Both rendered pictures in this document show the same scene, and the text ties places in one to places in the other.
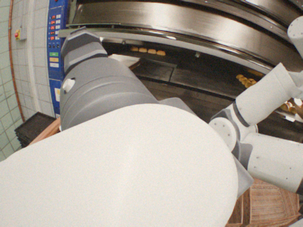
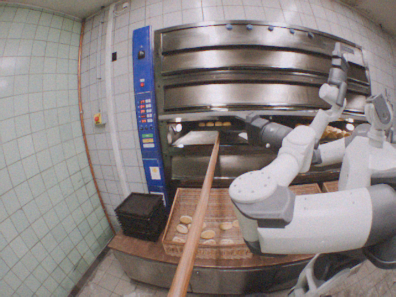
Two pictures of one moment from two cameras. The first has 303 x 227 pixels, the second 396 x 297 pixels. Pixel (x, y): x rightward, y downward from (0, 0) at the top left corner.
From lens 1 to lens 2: 0.44 m
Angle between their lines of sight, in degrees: 16
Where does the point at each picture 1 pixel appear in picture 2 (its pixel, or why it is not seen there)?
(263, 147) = (324, 147)
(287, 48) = not seen: hidden behind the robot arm
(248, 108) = not seen: hidden behind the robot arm
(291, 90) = (327, 119)
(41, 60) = (130, 143)
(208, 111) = not seen: hidden behind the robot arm
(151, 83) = (241, 146)
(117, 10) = (203, 93)
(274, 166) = (332, 151)
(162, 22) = (241, 99)
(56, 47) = (149, 129)
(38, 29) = (122, 114)
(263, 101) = (317, 128)
